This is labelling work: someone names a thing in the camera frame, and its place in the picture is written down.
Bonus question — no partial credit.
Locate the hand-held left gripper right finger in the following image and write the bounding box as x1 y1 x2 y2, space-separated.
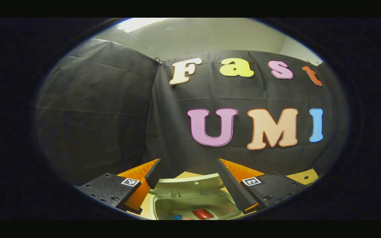
217 158 307 214

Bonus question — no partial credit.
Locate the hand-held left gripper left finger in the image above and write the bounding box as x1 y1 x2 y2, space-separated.
75 159 162 215

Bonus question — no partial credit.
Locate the pale green desktop garbage bin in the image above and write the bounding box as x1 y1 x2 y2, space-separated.
149 173 244 220

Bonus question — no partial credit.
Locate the red pop can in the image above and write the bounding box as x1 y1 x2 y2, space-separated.
192 208 214 219

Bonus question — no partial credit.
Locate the wooden desktop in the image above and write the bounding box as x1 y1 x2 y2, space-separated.
118 169 319 220

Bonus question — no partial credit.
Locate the black backdrop cloth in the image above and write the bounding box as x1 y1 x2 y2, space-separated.
34 39 349 185

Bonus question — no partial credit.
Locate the ceiling light panel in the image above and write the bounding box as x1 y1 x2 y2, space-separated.
116 18 171 33

